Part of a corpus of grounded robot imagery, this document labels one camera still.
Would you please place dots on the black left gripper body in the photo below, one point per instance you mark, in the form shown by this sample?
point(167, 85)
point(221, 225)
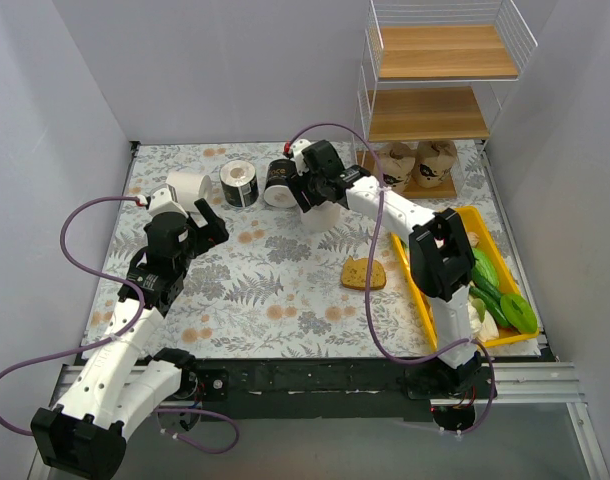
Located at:
point(200, 232)

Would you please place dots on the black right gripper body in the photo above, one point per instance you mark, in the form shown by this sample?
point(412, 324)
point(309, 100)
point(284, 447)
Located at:
point(299, 187)

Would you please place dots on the white paper roll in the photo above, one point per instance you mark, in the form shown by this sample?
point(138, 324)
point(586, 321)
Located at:
point(321, 218)
point(189, 187)

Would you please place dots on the brown roll cartoon print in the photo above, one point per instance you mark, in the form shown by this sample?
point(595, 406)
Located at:
point(397, 161)

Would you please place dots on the brown roll barcode label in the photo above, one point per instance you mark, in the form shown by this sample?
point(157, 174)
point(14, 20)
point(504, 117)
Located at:
point(434, 161)

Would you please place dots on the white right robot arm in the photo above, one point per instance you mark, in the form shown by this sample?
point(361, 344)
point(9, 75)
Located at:
point(441, 260)

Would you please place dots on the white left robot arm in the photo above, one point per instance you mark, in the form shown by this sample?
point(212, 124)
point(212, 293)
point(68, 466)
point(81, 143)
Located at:
point(86, 432)

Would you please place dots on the black wrapped roll right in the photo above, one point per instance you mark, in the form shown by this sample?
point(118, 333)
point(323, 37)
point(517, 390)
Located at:
point(277, 193)

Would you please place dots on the black wrapped roll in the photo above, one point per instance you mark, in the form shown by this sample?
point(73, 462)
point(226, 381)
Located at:
point(239, 183)
point(277, 193)

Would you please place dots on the white paper roll lying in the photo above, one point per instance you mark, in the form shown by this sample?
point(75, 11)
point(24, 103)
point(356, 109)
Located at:
point(189, 187)

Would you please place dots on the black wrapped roll left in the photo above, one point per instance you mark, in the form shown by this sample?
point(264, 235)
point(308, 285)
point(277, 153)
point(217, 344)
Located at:
point(239, 183)

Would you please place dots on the floral patterned table mat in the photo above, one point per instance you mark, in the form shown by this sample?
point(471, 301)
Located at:
point(274, 288)

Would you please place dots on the slice of brown bread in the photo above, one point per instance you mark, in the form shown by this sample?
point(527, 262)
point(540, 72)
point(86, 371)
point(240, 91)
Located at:
point(354, 274)

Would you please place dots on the garlic bulb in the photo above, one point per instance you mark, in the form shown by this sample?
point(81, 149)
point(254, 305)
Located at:
point(473, 239)

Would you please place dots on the white cauliflower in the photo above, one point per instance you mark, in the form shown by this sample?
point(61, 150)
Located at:
point(482, 324)

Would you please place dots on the yellow plastic tray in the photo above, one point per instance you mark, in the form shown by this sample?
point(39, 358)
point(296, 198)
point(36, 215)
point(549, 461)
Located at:
point(473, 222)

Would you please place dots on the green round lotus pod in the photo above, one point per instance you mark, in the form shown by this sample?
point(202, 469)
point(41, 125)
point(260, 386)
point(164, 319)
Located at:
point(519, 313)

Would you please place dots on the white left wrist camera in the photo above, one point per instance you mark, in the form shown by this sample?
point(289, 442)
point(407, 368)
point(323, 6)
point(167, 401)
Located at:
point(165, 199)

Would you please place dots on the white wire wooden shelf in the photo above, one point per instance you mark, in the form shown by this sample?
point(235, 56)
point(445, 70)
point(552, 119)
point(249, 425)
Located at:
point(439, 70)

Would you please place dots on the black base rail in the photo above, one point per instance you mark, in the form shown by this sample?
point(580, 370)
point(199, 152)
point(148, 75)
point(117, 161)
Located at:
point(348, 388)

